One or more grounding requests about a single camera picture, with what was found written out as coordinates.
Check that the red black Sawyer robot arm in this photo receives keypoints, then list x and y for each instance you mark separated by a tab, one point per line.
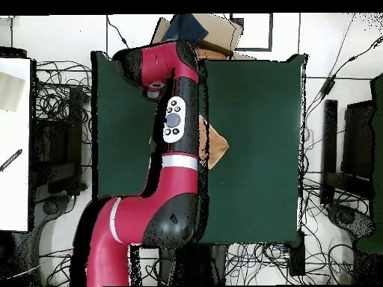
179	185

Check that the tan terry towel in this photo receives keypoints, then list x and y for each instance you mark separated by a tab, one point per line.
217	146

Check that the white desk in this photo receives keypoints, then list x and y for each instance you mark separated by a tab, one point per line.
15	194

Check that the blue denim jeans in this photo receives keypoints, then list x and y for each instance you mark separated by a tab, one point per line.
185	28

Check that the black power strip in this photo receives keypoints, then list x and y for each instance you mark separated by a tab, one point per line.
296	257

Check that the black striped tool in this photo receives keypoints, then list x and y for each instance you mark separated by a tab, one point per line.
12	159

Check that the black flat panel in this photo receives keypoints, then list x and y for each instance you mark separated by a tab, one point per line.
357	140

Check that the black equipment rack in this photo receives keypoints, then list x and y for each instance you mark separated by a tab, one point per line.
49	149

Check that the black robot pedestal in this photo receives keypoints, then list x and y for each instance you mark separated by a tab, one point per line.
220	263

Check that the dark green table cloth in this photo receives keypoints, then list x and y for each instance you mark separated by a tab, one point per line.
254	119

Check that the beige paper sheet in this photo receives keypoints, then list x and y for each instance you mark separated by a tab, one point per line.
10	89

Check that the brown cardboard box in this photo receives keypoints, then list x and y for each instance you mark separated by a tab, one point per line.
220	30

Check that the folded orange-brown cloth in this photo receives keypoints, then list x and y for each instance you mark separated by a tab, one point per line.
214	55

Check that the black upright bar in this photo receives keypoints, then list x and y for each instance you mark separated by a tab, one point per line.
329	149

